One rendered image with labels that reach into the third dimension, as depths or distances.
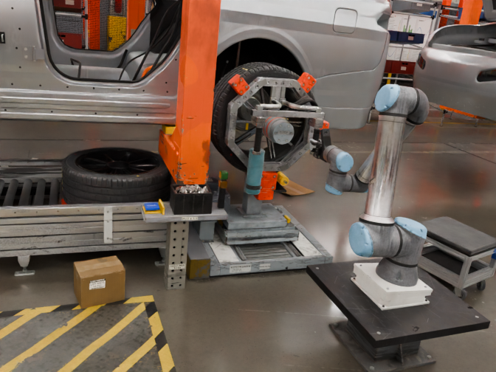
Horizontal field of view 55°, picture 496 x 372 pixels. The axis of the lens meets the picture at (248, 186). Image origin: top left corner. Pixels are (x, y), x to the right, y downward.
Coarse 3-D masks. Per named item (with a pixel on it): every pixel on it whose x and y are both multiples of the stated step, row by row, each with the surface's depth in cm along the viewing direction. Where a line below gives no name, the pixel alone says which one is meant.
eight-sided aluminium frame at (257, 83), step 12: (252, 84) 267; (264, 84) 265; (276, 84) 267; (288, 84) 270; (300, 84) 272; (240, 96) 264; (300, 96) 275; (228, 108) 267; (228, 120) 270; (228, 132) 268; (312, 132) 286; (228, 144) 270; (300, 144) 291; (240, 156) 276; (288, 156) 291; (300, 156) 289; (264, 168) 285; (276, 168) 286; (288, 168) 289
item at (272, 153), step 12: (288, 96) 303; (288, 108) 286; (240, 120) 279; (288, 120) 290; (300, 120) 296; (252, 132) 284; (300, 132) 295; (276, 144) 311; (288, 144) 301; (264, 156) 300; (276, 156) 297
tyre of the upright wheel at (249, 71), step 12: (228, 72) 286; (240, 72) 274; (252, 72) 269; (264, 72) 271; (276, 72) 274; (288, 72) 276; (216, 84) 286; (228, 84) 273; (216, 96) 277; (228, 96) 269; (312, 96) 286; (216, 108) 271; (216, 120) 273; (216, 132) 275; (216, 144) 281; (228, 156) 282; (240, 168) 288
